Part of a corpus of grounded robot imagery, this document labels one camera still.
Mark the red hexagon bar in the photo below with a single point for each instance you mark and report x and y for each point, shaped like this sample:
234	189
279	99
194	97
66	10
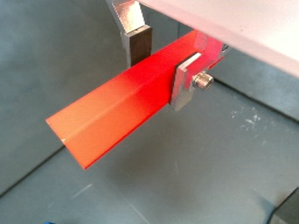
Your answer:
106	115

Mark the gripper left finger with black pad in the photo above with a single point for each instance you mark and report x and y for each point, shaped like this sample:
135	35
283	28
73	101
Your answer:
135	32

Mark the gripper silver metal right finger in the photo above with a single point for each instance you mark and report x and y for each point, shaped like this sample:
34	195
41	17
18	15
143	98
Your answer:
194	75

